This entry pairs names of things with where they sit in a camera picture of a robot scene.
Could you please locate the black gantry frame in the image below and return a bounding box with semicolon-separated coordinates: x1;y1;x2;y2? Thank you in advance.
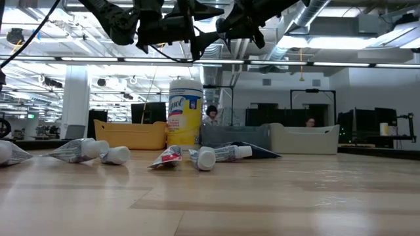
290;88;337;126

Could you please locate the white pillar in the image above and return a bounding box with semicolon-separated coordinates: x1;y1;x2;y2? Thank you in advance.
60;65;91;140

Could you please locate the beige plastic bin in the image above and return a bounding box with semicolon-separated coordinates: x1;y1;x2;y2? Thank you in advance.
268;123;341;155

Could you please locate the yellow plastic bin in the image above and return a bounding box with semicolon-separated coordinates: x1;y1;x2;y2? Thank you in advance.
94;119;168;151

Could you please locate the black ring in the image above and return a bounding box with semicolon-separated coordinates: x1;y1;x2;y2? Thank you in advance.
0;117;12;138

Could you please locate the linear pendant light strip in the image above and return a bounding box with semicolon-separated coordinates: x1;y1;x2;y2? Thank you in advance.
0;54;420;69

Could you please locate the black cabinet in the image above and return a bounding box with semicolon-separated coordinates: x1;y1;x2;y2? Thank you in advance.
87;109;108;139

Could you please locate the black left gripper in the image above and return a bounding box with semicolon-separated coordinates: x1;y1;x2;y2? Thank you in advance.
134;0;226;62

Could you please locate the yellow Lysol wipes canister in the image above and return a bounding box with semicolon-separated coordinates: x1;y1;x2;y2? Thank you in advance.
167;79;204;147

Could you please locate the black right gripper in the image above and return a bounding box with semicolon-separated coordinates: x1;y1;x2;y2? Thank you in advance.
215;0;311;50

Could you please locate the black monitor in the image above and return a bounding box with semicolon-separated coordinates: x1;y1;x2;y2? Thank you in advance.
375;107;398;127
131;102;167;125
353;108;377;136

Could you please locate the black clamp stand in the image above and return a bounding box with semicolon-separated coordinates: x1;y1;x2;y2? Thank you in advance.
396;113;417;144

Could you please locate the black braided camera cable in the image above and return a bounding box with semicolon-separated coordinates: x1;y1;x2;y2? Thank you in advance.
149;44;198;63

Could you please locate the black hanging cable reel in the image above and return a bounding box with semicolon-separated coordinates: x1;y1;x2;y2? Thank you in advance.
5;28;26;46

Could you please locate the toothpaste tube with red patch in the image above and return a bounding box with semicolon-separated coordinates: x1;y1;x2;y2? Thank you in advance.
148;145;183;170

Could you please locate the dark low partition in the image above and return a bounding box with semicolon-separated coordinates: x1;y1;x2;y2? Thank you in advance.
245;103;330;128

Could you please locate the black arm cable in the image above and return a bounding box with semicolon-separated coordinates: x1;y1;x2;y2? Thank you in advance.
0;0;62;69

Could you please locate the dark grey plastic bin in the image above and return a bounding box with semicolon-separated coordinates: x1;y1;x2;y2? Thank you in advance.
200;123;272;152

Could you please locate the black desk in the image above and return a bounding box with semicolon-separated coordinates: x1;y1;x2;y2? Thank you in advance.
337;134;417;150

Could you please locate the grey laptop lid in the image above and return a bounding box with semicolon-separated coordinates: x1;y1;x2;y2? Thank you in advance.
64;124;87;141

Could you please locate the white toothpaste tube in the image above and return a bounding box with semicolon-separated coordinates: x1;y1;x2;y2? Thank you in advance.
0;140;33;167
215;145;253;163
100;146;131;166
188;146;217;172
49;138;110;164

